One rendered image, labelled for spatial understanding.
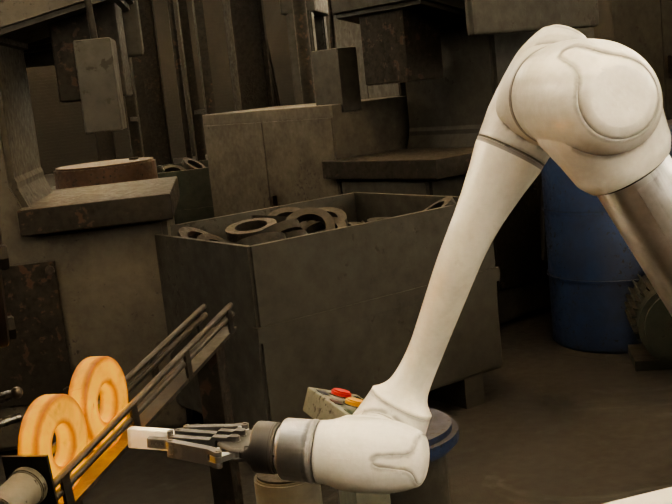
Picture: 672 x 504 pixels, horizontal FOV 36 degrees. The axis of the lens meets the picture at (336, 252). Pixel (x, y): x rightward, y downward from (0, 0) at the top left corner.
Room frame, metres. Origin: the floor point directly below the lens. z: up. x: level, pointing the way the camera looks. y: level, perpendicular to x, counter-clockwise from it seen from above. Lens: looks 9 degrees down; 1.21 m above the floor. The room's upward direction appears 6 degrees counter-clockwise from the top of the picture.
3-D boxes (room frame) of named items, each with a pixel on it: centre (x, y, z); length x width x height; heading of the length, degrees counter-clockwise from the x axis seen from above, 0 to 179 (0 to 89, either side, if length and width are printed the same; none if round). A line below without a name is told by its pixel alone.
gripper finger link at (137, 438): (1.49, 0.30, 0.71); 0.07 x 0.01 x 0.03; 74
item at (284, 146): (5.49, 0.12, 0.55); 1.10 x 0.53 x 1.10; 40
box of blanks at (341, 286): (3.75, 0.08, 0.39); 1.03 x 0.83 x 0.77; 125
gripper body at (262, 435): (1.45, 0.15, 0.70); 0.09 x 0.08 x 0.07; 74
